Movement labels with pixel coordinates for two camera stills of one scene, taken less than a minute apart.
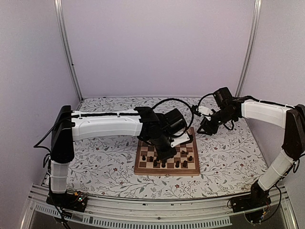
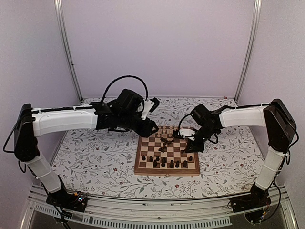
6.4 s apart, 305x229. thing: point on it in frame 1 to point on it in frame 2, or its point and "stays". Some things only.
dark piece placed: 163,163 stays
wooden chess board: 185,162 stays
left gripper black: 166,156 to 146,131
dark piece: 185,164 stays
